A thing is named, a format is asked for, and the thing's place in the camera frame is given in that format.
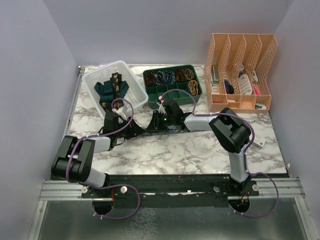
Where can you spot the grey blue floral tie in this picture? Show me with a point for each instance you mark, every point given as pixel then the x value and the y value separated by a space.
pixel 168 130

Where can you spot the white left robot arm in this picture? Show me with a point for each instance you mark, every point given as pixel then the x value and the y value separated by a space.
pixel 73 161

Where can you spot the orange file organizer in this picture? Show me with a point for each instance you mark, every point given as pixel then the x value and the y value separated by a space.
pixel 231 55

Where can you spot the dark green tie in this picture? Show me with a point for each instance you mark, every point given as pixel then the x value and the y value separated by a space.
pixel 105 91

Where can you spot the red brown rolled tie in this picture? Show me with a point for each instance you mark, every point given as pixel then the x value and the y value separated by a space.
pixel 179 75

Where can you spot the white plastic basket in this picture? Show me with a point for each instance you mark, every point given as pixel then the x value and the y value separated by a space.
pixel 136 95

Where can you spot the green compartment tray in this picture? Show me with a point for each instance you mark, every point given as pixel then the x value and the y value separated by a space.
pixel 179 91

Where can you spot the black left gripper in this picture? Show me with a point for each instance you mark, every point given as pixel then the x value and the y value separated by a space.
pixel 134 129

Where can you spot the white red card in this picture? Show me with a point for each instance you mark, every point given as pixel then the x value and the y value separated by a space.
pixel 259 142

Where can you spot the orange patterned rolled tie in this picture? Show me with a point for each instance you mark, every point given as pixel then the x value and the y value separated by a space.
pixel 193 87

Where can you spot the black gold leaf tie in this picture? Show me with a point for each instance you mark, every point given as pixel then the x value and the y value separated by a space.
pixel 115 80

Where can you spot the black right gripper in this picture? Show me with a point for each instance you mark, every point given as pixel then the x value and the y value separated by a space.
pixel 156 125

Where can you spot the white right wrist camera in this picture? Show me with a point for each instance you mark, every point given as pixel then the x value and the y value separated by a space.
pixel 159 102

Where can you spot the pink marker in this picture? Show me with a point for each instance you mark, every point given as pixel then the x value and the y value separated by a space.
pixel 256 90

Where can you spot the tan rolled tie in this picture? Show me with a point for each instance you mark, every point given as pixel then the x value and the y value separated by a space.
pixel 189 75

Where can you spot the blue black item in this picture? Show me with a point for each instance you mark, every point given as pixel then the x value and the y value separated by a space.
pixel 228 87

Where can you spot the dark blue rolled tie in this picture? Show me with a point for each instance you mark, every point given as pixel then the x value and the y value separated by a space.
pixel 169 77

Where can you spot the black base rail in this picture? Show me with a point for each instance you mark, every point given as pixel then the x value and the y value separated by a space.
pixel 155 191

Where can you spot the white ribbed item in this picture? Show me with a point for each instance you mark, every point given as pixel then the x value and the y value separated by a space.
pixel 245 85

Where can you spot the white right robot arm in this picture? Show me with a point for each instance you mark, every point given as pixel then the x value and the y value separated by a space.
pixel 234 134

